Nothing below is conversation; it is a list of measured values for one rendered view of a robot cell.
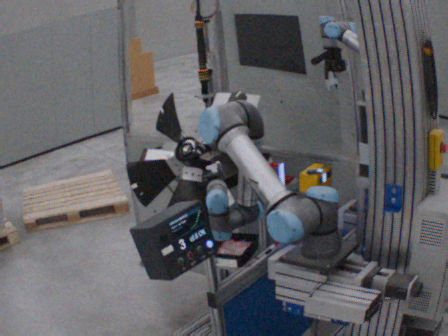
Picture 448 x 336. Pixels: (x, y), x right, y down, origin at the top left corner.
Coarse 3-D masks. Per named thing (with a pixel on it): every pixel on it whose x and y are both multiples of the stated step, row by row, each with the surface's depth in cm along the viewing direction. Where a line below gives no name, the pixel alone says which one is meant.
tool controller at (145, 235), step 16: (176, 208) 192; (192, 208) 191; (144, 224) 182; (160, 224) 179; (176, 224) 184; (192, 224) 189; (208, 224) 195; (144, 240) 179; (160, 240) 177; (192, 240) 188; (144, 256) 182; (160, 256) 177; (176, 256) 182; (208, 256) 193; (160, 272) 180; (176, 272) 180
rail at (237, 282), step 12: (300, 240) 261; (264, 252) 240; (276, 252) 245; (252, 264) 231; (264, 264) 236; (228, 276) 222; (240, 276) 222; (252, 276) 230; (228, 288) 218; (240, 288) 225; (216, 300) 211; (228, 300) 218
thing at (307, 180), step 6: (312, 168) 270; (318, 168) 269; (330, 168) 270; (300, 174) 265; (306, 174) 263; (312, 174) 262; (318, 174) 261; (324, 174) 265; (300, 180) 265; (306, 180) 263; (312, 180) 262; (318, 180) 261; (330, 180) 272; (300, 186) 266; (306, 186) 264
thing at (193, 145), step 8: (184, 144) 265; (192, 144) 263; (200, 144) 264; (176, 152) 265; (184, 152) 264; (192, 152) 261; (184, 160) 261; (192, 160) 261; (200, 160) 264; (200, 168) 269
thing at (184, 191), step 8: (184, 184) 260; (192, 184) 262; (200, 184) 263; (176, 192) 259; (184, 192) 259; (192, 192) 260; (200, 192) 261; (176, 200) 257; (184, 200) 257; (192, 200) 258; (208, 216) 257
